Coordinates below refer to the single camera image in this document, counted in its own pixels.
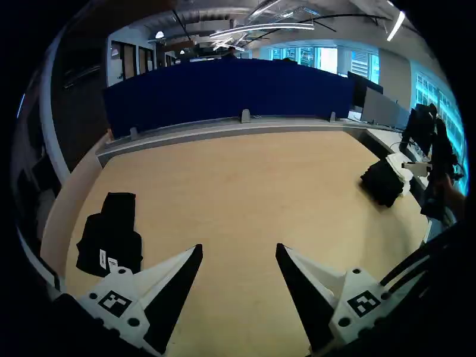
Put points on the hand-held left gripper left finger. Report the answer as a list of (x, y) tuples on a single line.
[(126, 286)]

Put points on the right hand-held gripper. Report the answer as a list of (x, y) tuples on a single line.
[(442, 156)]

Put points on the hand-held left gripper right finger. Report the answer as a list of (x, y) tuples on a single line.
[(357, 284)]

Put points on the person's right forearm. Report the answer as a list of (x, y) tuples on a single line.
[(455, 204)]

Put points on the stack of white towels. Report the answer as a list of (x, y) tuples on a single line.
[(399, 167)]

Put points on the black monitor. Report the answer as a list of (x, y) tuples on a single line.
[(362, 87)]

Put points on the blue desk screen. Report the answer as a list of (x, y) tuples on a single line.
[(223, 93)]

